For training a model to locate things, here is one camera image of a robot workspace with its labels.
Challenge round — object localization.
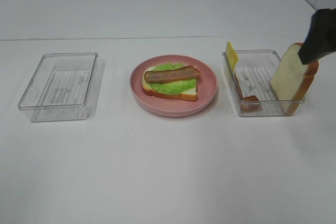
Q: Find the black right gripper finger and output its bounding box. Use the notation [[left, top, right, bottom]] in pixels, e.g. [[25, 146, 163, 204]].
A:
[[298, 9, 335, 65]]

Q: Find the bread slice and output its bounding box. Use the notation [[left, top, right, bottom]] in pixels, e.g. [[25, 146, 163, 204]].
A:
[[270, 42, 319, 115], [141, 63, 198, 101]]

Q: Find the green lettuce leaf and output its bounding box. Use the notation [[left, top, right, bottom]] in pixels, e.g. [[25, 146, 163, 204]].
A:
[[142, 62, 197, 95]]

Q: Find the bacon strip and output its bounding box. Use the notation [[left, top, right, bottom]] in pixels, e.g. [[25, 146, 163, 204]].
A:
[[234, 74, 261, 112], [144, 66, 202, 84]]

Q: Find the clear right plastic tray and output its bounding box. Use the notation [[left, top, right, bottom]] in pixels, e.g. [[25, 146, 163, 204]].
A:
[[225, 49, 305, 116]]

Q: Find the clear plastic tray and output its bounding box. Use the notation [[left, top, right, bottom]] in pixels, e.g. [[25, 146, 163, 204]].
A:
[[225, 49, 305, 116], [18, 52, 103, 122]]

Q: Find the yellow cheese slice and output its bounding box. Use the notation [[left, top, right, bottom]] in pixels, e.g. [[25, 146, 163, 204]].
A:
[[224, 41, 239, 86]]

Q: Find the pink round plate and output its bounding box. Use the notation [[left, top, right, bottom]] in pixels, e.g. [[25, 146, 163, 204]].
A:
[[130, 55, 218, 117]]

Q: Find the clear left plastic tray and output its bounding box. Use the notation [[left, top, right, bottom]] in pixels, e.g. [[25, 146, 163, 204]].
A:
[[18, 52, 103, 122]]

